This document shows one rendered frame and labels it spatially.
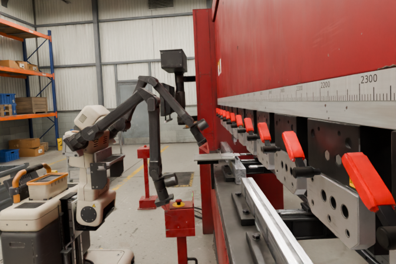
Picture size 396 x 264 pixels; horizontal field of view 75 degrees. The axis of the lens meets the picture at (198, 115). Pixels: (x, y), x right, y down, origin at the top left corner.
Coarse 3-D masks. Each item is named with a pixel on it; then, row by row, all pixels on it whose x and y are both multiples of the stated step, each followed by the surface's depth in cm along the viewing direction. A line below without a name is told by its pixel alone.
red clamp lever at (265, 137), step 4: (260, 124) 67; (264, 124) 67; (260, 128) 66; (264, 128) 65; (260, 132) 65; (264, 132) 65; (268, 132) 64; (260, 136) 65; (264, 136) 64; (268, 136) 64; (264, 140) 63; (268, 140) 63; (268, 144) 62; (264, 148) 61; (268, 148) 61; (272, 148) 61; (276, 148) 61; (264, 152) 61; (268, 152) 61; (272, 152) 61
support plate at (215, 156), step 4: (196, 156) 179; (200, 156) 178; (204, 156) 178; (208, 156) 177; (212, 156) 177; (216, 156) 176; (220, 156) 175; (228, 156) 174; (232, 156) 174; (196, 160) 169; (200, 160) 169; (204, 160) 169; (208, 160) 169
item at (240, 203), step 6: (240, 192) 132; (234, 198) 125; (240, 198) 124; (234, 204) 123; (240, 204) 116; (246, 204) 116; (240, 210) 110; (240, 216) 105; (246, 216) 104; (252, 216) 104; (240, 222) 104; (246, 222) 103; (252, 222) 103
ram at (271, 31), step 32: (224, 0) 163; (256, 0) 79; (288, 0) 53; (320, 0) 40; (352, 0) 31; (384, 0) 26; (224, 32) 172; (256, 32) 81; (288, 32) 54; (320, 32) 40; (352, 32) 32; (384, 32) 26; (224, 64) 181; (256, 64) 83; (288, 64) 54; (320, 64) 40; (352, 64) 32; (384, 64) 27; (224, 96) 191
